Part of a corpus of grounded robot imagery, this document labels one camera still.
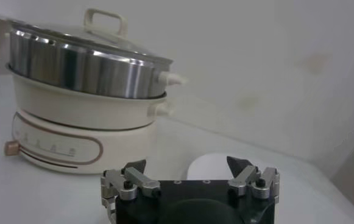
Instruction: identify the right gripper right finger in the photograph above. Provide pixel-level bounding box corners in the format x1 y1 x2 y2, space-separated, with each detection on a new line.
226 156 281 204

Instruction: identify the white round plate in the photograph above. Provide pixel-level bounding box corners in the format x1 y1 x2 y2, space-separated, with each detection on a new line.
186 153 241 181

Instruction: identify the cream electric cooker base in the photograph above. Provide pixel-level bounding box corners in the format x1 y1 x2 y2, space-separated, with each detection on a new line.
3 63 172 176

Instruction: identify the perforated steel steamer basket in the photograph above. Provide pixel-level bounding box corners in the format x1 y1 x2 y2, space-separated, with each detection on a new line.
7 19 187 100

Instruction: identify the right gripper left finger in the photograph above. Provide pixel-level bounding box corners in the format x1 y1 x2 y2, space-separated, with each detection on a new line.
100 159 161 224

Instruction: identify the glass lid with cream handle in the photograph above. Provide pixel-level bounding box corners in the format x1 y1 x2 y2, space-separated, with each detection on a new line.
5 8 174 66

